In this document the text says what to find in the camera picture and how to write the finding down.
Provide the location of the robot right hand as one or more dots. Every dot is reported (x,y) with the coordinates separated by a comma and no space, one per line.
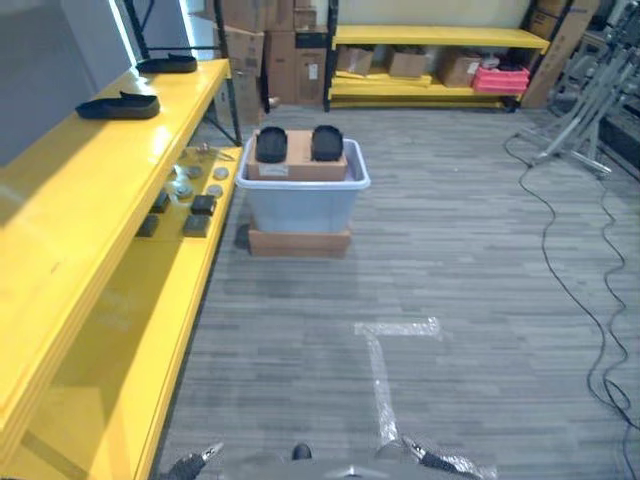
(440,462)

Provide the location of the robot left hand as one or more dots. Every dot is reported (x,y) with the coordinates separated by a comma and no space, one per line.
(192,465)

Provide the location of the small black box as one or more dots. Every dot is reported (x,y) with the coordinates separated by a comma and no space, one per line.
(196,225)
(148,226)
(160,203)
(202,204)

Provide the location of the flat brown cardboard box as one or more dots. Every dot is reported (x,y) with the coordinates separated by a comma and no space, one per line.
(299,243)

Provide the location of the yellow metal shelf rack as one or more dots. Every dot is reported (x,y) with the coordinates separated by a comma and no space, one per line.
(75,210)

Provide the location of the grey plastic storage box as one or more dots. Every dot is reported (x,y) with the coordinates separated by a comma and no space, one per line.
(302,202)

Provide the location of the brown cardboard box with label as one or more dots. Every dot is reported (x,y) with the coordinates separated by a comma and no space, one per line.
(300,161)

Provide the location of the open brown cardboard box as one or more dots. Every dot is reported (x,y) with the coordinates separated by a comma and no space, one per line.
(407,64)
(457,71)
(354,60)

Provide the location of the long yellow shelf rack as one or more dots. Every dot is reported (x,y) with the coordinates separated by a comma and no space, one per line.
(430,36)

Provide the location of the clear tape floor marking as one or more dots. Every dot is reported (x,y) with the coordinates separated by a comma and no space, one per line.
(380,375)

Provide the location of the round grey disc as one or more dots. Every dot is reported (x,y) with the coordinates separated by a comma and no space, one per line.
(192,171)
(181,190)
(215,190)
(220,173)

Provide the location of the black sole-shaped part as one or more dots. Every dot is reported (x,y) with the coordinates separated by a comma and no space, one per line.
(327,143)
(118,107)
(271,145)
(167,64)

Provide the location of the stacked brown cardboard carton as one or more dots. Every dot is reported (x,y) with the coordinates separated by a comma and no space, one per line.
(311,67)
(280,67)
(246,100)
(244,51)
(243,14)

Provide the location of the pink plastic crate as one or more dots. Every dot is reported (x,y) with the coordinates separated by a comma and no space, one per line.
(500,80)

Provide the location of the tall leaning cardboard carton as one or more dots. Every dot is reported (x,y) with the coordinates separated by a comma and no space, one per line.
(557,60)

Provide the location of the grey metal stand frame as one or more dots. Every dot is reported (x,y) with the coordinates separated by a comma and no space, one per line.
(575,125)

